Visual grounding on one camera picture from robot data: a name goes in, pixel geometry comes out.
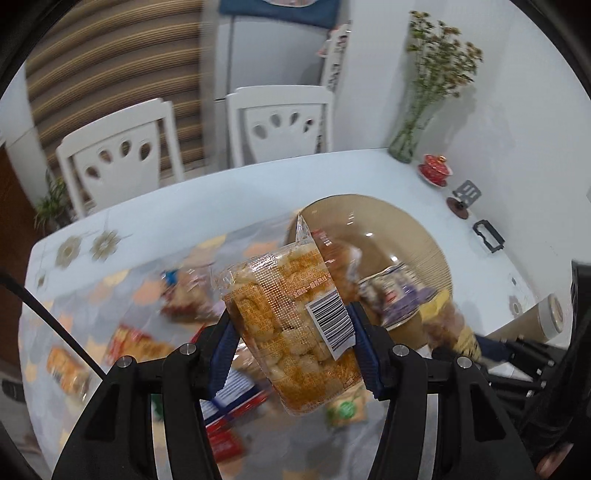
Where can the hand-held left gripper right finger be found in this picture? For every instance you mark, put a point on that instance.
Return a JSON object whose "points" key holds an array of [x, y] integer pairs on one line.
{"points": [[364, 350]]}

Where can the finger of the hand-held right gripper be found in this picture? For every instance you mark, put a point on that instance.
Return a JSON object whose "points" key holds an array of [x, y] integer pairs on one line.
{"points": [[512, 387], [491, 347]]}

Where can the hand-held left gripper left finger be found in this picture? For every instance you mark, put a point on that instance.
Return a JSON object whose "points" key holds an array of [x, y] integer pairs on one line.
{"points": [[224, 355]]}

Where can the blue and white snack packet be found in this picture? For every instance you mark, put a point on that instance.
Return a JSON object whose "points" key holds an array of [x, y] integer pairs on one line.
{"points": [[240, 392]]}

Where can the yellow snack packet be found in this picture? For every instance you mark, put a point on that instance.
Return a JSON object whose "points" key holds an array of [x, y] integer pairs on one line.
{"points": [[450, 323]]}

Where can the clear orange-print cookie packet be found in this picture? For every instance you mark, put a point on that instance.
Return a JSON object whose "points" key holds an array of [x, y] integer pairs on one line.
{"points": [[277, 323]]}

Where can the red-orange cracker packet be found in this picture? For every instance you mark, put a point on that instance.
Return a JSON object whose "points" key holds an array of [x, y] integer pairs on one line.
{"points": [[134, 344]]}

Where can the brown ribbed glass bowl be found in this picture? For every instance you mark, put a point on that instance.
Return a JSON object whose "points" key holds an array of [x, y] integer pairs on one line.
{"points": [[369, 217]]}

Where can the orange cracker packet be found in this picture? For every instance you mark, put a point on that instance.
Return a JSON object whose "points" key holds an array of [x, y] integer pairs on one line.
{"points": [[69, 369]]}

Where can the person's right hand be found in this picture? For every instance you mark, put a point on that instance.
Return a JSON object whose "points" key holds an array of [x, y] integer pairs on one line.
{"points": [[554, 464]]}

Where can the green label snack packet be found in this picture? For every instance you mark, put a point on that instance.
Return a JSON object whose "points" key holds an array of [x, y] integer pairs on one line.
{"points": [[346, 408]]}

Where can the brown snack packet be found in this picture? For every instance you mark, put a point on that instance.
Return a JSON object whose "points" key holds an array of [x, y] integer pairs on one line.
{"points": [[189, 300]]}

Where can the purple snack packet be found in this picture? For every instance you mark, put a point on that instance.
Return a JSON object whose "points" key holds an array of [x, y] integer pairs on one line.
{"points": [[406, 300]]}

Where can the brown round coaster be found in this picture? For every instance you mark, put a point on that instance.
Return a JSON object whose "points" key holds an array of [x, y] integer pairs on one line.
{"points": [[457, 207]]}

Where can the grey phone stand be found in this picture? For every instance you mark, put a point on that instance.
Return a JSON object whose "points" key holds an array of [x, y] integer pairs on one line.
{"points": [[467, 191]]}

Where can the red lidded teacup with saucer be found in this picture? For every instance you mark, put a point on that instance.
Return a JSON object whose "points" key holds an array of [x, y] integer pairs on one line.
{"points": [[434, 166]]}

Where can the glass vase with dried flowers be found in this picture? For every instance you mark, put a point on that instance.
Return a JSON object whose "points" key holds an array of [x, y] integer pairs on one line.
{"points": [[408, 138]]}

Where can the green potted plant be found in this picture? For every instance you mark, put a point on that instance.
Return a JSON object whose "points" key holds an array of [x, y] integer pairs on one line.
{"points": [[51, 207]]}

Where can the white chair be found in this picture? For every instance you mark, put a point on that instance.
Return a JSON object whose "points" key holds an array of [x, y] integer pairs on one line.
{"points": [[277, 101], [115, 134]]}

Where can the white printed paper sheet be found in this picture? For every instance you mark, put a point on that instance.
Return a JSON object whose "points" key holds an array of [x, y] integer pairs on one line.
{"points": [[334, 55]]}

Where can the white refrigerator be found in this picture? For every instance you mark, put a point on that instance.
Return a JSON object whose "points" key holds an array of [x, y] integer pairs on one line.
{"points": [[268, 50]]}

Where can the brown striped curtain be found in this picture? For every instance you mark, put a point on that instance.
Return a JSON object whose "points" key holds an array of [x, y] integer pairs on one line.
{"points": [[115, 55]]}

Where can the blue cloth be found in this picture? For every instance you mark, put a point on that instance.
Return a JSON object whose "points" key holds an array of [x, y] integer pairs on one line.
{"points": [[240, 11]]}

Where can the black rectangular frame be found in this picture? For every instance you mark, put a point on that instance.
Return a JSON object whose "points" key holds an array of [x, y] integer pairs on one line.
{"points": [[493, 248]]}

